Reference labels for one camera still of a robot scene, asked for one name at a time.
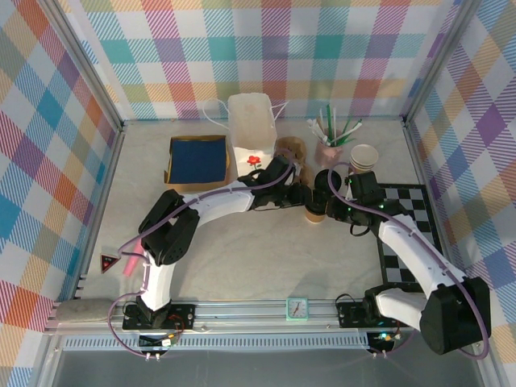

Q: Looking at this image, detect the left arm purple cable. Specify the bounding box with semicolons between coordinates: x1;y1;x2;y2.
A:
107;149;302;358

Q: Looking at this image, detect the brown pulp cup carrier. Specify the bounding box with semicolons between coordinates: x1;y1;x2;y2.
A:
277;136;316;187

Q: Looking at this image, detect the brown paper coffee cup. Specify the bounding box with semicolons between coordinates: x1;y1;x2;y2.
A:
305;203;328;225

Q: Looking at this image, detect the white flower-print paper bag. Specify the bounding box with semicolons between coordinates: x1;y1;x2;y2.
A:
202;93;290;178

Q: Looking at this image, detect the aluminium frame post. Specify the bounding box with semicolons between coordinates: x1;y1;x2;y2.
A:
402;0;481;127
44;0;125;136

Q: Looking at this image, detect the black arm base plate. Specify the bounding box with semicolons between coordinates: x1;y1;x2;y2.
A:
122;304;196;331
336;302;412;328

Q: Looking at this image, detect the stack of brown paper cups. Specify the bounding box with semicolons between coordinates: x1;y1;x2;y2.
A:
348;144;380;175

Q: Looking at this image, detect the black white checkerboard mat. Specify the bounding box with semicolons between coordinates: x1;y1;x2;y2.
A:
377;183;444;285

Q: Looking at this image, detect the blue paper napkin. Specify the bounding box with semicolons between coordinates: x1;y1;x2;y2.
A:
169;139;227;185

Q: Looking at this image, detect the black connector box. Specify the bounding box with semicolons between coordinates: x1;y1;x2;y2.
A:
367;331;400;356
138;333;181;351

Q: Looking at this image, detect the stack of black cup lids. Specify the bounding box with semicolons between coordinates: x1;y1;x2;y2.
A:
315;169;343;193

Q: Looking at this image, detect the grey slotted cable duct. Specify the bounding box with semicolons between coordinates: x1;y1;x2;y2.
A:
64;336;370;351

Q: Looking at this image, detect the pink straw holder cup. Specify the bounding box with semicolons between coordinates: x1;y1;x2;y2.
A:
315;140;343;167

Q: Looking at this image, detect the aluminium mounting rail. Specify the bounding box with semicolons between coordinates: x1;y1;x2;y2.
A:
44;297;424;335

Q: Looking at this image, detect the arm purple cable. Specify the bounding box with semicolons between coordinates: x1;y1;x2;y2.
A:
107;149;302;358
328;161;492;360

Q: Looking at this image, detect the pink highlighter pen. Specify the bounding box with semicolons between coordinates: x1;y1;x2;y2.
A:
123;238;144;277

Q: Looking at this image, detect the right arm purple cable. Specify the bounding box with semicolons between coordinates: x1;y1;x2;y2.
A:
328;161;492;360

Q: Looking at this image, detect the small teal square clock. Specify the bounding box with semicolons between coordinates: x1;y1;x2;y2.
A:
285;297;310;323

